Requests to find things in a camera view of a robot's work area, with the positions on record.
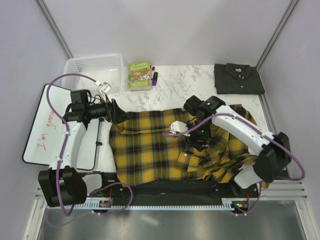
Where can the right aluminium corner post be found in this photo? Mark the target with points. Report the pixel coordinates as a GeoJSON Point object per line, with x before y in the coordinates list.
{"type": "Point", "coordinates": [277, 32]}

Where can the white plastic basket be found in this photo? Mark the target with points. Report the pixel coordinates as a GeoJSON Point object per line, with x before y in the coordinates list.
{"type": "Point", "coordinates": [107, 68]}

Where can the yellow plaid long sleeve shirt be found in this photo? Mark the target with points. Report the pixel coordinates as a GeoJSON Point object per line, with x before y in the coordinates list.
{"type": "Point", "coordinates": [142, 154]}

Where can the folded dark striped shirt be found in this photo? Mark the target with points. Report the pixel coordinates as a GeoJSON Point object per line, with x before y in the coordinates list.
{"type": "Point", "coordinates": [237, 79]}

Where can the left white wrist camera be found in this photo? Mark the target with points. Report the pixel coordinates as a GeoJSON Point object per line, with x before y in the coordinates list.
{"type": "Point", "coordinates": [103, 88]}

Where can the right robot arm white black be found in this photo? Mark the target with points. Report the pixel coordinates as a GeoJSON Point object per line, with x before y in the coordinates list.
{"type": "Point", "coordinates": [245, 135]}

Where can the left aluminium corner post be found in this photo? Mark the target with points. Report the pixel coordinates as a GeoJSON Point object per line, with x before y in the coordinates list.
{"type": "Point", "coordinates": [54, 28]}

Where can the whiteboard with red writing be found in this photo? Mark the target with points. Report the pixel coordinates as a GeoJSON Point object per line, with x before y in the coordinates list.
{"type": "Point", "coordinates": [45, 136]}

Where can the white slotted cable duct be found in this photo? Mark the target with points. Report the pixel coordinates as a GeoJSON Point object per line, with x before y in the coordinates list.
{"type": "Point", "coordinates": [103, 205]}

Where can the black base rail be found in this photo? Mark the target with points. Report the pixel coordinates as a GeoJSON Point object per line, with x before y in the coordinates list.
{"type": "Point", "coordinates": [176, 192]}

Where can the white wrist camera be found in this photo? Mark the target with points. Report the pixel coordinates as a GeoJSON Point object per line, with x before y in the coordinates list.
{"type": "Point", "coordinates": [178, 127]}
{"type": "Point", "coordinates": [103, 88]}

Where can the purple highlighter marker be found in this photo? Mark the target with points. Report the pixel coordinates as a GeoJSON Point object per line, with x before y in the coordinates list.
{"type": "Point", "coordinates": [154, 78]}

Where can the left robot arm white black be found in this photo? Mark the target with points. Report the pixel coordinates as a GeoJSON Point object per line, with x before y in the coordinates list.
{"type": "Point", "coordinates": [61, 184]}

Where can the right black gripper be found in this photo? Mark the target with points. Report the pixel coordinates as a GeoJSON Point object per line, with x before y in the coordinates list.
{"type": "Point", "coordinates": [198, 146]}

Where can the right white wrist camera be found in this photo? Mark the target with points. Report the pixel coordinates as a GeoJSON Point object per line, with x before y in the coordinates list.
{"type": "Point", "coordinates": [178, 127]}

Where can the aluminium corner post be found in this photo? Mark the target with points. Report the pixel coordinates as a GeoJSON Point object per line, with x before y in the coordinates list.
{"type": "Point", "coordinates": [54, 28]}
{"type": "Point", "coordinates": [277, 32]}

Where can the red capped marker pen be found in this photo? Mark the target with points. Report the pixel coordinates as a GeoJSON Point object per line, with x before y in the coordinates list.
{"type": "Point", "coordinates": [152, 72]}

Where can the green treehouse book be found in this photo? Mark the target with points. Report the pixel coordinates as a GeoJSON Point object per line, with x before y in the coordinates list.
{"type": "Point", "coordinates": [139, 76]}

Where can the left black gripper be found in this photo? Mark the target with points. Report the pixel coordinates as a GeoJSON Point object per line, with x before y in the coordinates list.
{"type": "Point", "coordinates": [114, 114]}

